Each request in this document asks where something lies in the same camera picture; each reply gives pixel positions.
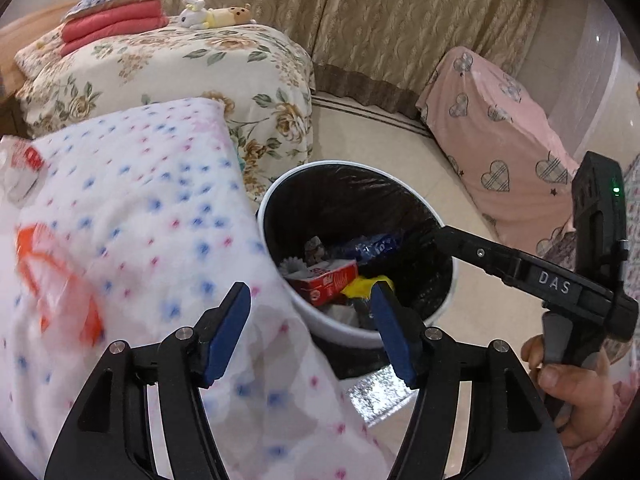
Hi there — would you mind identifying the bed with floral cover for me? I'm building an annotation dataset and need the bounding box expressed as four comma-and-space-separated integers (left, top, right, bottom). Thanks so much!
14, 22, 315, 198

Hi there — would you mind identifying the wooden headboard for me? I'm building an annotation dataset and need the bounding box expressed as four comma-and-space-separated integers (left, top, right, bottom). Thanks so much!
0, 12, 63, 91

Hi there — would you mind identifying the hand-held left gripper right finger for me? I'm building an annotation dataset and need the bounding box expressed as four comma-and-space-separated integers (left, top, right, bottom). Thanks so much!
370, 280, 572, 480

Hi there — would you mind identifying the clear plastic bag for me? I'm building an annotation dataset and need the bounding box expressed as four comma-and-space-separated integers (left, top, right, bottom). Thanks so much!
0, 137, 46, 206

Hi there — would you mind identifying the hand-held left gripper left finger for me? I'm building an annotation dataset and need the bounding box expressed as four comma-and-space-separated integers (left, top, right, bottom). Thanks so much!
44, 281, 252, 480

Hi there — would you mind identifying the white foam fruit net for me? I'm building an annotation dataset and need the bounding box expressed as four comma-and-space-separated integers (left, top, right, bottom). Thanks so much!
280, 256, 308, 278

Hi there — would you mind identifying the pink heart print cloth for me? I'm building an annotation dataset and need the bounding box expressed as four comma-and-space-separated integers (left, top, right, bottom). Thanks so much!
416, 46, 583, 256

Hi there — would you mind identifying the cream printed pillow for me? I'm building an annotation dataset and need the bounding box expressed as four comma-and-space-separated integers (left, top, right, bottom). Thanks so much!
14, 27, 68, 81

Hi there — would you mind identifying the silver foil mat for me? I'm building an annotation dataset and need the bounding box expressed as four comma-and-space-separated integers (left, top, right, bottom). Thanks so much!
345, 362, 418, 428

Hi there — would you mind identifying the red folded quilt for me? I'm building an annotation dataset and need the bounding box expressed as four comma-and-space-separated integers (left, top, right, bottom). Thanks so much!
60, 0, 170, 56

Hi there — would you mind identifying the person's right hand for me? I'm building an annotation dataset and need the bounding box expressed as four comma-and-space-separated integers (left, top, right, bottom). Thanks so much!
521, 335, 618, 448

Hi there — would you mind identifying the beige patterned curtain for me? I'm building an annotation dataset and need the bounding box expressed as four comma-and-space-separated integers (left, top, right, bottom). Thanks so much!
65, 0, 546, 111

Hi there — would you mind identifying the yellow brown plush toy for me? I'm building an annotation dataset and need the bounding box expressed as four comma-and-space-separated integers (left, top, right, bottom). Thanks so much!
202, 4, 257, 28

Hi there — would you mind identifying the orange white plastic bag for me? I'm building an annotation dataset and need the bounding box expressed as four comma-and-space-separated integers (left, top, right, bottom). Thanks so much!
15, 222, 108, 348

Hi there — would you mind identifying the large yellow foam net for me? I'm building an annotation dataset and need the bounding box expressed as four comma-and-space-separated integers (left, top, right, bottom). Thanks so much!
345, 275, 396, 306

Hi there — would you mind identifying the blue snack packet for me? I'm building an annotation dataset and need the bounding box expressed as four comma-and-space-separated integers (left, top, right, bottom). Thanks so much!
340, 232, 406, 263

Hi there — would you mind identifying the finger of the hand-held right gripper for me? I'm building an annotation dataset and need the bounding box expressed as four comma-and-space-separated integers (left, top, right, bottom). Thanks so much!
432, 225, 523, 283

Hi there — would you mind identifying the white bin with black bag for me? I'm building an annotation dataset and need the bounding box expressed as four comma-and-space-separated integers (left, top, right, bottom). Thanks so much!
256, 160, 457, 350

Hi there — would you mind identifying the red paper box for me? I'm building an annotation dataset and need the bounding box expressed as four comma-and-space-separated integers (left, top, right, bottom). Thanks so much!
292, 260, 360, 308

